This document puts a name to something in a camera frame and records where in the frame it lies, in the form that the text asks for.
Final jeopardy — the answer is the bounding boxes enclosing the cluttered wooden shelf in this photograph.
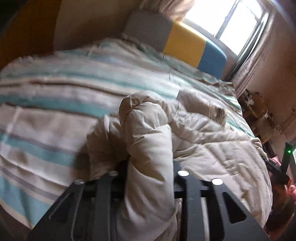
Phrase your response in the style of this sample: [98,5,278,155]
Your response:
[238,90,285,153]

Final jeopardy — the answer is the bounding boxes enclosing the patterned beige curtain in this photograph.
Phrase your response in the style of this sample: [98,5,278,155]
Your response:
[141,0,197,22]
[232,14,278,93]

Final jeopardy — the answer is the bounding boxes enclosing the beige quilted down jacket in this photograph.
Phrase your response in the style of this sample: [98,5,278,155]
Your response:
[87,89,272,241]

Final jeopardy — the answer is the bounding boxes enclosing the person's right forearm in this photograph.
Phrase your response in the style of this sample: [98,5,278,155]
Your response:
[266,181,296,234]

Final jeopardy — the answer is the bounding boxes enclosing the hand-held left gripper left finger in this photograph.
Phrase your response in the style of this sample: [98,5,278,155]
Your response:
[28,160,130,241]

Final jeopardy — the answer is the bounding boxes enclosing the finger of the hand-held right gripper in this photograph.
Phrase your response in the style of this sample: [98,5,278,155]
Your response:
[262,158,281,173]

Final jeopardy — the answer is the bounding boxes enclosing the striped bed blanket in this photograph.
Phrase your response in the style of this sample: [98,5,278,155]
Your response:
[0,38,264,232]

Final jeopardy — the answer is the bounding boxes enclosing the window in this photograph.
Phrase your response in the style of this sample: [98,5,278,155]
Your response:
[183,0,269,56]

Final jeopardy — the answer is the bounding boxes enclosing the grey yellow blue headboard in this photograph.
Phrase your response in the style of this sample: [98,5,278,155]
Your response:
[125,9,227,80]

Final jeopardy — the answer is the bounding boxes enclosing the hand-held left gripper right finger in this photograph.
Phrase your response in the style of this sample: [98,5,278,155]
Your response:
[172,160,270,241]

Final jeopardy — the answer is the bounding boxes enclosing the wooden wardrobe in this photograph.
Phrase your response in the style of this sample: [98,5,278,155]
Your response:
[0,0,63,70]

